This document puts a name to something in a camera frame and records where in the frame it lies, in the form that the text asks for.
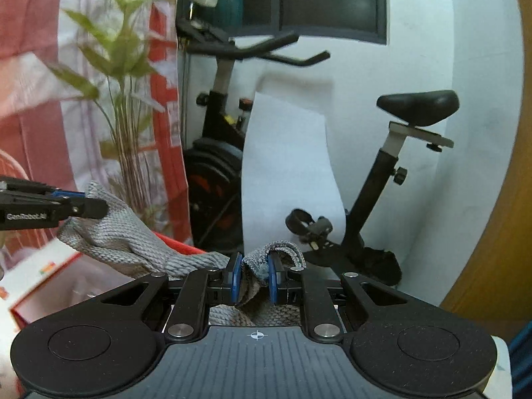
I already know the white curved paper sheet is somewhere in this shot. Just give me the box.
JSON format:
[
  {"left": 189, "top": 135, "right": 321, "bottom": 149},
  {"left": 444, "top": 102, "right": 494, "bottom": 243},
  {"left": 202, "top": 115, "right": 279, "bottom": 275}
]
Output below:
[{"left": 240, "top": 91, "right": 348, "bottom": 255}]

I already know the grey knit cloth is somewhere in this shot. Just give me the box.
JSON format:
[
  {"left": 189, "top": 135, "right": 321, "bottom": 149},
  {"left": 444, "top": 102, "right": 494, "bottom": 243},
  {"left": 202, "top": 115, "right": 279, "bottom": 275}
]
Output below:
[{"left": 58, "top": 180, "right": 309, "bottom": 327}]

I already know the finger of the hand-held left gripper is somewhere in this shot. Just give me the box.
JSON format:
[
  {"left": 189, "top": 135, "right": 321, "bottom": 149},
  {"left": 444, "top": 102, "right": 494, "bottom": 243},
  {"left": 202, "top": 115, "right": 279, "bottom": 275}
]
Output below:
[
  {"left": 0, "top": 176, "right": 86, "bottom": 200},
  {"left": 49, "top": 197, "right": 109, "bottom": 220}
]

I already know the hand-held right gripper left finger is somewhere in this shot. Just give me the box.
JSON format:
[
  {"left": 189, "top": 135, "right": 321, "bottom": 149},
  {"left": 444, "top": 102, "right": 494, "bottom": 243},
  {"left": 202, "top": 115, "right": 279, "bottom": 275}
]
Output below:
[{"left": 89, "top": 253, "right": 244, "bottom": 344}]

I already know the teal window curtain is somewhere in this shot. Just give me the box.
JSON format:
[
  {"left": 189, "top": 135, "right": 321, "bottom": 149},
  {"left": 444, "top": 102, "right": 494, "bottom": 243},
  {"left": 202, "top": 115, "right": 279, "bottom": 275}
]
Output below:
[{"left": 178, "top": 0, "right": 247, "bottom": 36}]

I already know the teal pleated curtain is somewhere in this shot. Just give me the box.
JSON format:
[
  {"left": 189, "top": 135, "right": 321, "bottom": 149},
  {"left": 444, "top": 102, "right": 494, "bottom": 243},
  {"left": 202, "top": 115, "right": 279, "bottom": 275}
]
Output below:
[{"left": 509, "top": 323, "right": 532, "bottom": 399}]

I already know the black exercise bike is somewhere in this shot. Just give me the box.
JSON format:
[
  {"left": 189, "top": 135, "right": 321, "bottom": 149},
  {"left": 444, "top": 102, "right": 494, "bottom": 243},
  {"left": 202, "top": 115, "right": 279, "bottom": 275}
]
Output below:
[{"left": 176, "top": 16, "right": 460, "bottom": 288}]

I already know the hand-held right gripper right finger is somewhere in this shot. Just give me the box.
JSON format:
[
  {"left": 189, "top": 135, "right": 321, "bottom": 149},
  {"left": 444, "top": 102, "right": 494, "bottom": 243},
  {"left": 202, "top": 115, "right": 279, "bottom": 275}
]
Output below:
[{"left": 267, "top": 254, "right": 429, "bottom": 345}]

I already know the red cardboard box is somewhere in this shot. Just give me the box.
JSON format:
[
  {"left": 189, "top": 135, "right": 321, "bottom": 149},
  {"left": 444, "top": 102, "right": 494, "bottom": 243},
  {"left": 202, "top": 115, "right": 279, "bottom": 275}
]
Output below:
[{"left": 10, "top": 228, "right": 208, "bottom": 326}]

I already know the red plant printed backdrop cloth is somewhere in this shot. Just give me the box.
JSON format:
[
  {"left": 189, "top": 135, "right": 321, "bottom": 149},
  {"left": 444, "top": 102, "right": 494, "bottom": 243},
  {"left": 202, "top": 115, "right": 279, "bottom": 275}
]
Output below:
[{"left": 0, "top": 0, "right": 194, "bottom": 330}]

